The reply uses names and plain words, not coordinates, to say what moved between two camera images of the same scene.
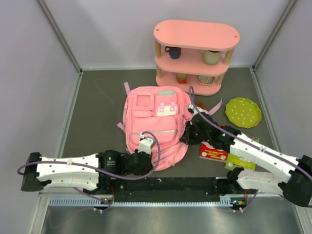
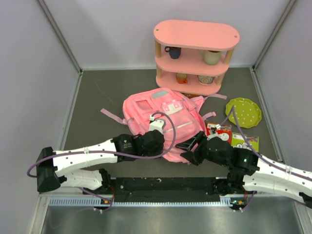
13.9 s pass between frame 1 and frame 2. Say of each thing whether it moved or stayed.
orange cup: stayed
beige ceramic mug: stayed
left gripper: moved
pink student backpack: moved
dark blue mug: stayed
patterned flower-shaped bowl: stayed
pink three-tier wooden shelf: stayed
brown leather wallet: moved
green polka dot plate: stayed
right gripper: moved
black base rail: stayed
